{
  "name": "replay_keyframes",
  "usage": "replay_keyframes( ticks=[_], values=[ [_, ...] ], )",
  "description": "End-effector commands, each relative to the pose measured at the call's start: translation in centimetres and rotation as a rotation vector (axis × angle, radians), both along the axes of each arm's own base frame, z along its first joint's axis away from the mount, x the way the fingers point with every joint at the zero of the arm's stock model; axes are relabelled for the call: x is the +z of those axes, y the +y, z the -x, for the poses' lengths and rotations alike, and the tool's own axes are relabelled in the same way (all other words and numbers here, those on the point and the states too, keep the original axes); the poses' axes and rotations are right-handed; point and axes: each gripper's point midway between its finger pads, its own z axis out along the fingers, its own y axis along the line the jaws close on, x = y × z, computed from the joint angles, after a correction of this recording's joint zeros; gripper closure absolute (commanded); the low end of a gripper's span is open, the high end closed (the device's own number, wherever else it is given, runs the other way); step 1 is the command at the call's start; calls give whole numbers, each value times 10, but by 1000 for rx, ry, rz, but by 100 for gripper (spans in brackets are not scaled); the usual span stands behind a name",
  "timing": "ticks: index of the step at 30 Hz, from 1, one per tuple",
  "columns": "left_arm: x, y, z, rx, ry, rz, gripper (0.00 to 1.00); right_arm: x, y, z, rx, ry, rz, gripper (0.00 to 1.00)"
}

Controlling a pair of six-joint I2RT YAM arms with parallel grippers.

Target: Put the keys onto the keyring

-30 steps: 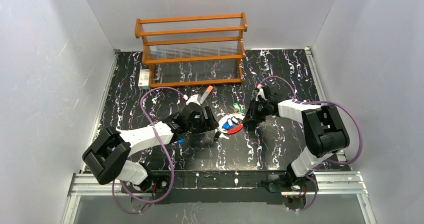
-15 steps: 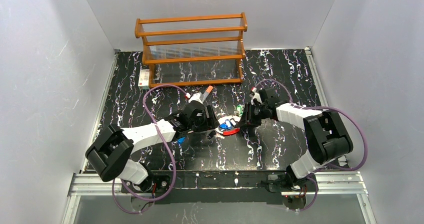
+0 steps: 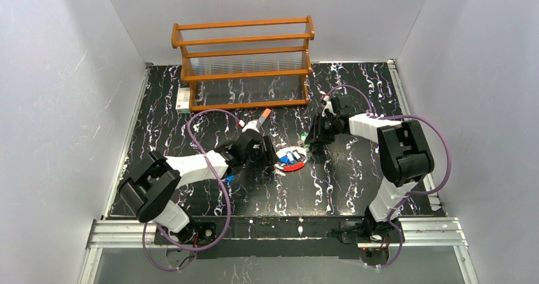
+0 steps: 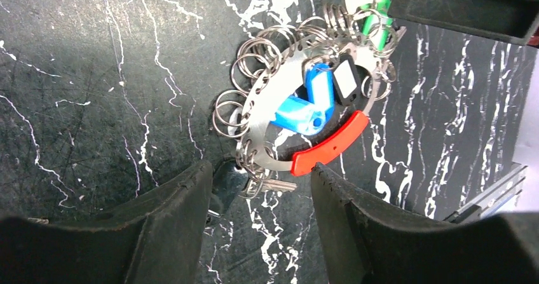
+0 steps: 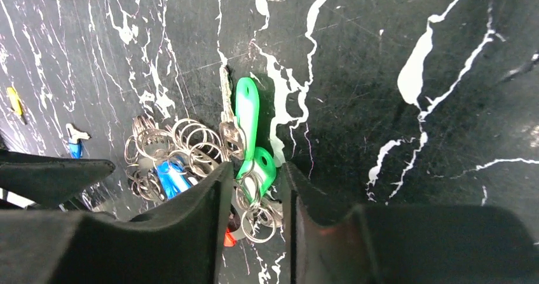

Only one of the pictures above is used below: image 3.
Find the aluminium front frame rail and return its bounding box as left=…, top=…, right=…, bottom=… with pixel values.
left=81, top=215, right=479, bottom=283

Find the wooden three-tier shelf rack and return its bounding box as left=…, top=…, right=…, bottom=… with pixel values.
left=170, top=15, right=315, bottom=112

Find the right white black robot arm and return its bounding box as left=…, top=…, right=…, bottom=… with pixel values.
left=305, top=95, right=435, bottom=238

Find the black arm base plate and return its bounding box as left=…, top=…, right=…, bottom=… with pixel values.
left=153, top=215, right=392, bottom=266

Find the blue key tag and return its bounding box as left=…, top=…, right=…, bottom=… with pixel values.
left=280, top=151, right=296, bottom=165

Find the orange grey marker pen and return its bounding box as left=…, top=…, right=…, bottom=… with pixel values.
left=256, top=108, right=271, bottom=128

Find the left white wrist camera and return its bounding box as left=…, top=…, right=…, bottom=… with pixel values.
left=242, top=120, right=261, bottom=133

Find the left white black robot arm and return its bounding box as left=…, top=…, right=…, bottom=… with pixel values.
left=117, top=130, right=278, bottom=234

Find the red white keyring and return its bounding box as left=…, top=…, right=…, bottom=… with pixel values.
left=275, top=146, right=308, bottom=173

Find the small white red box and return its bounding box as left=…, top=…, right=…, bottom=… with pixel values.
left=175, top=88, right=191, bottom=114

